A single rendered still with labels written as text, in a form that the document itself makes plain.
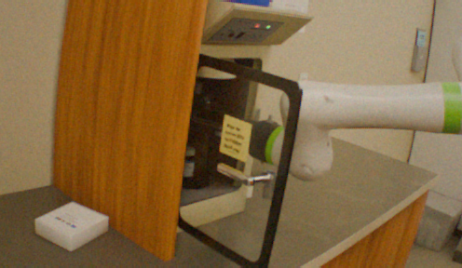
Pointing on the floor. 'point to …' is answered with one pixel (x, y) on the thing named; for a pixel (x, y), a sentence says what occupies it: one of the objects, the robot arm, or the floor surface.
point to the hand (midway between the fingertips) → (196, 114)
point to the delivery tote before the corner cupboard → (438, 221)
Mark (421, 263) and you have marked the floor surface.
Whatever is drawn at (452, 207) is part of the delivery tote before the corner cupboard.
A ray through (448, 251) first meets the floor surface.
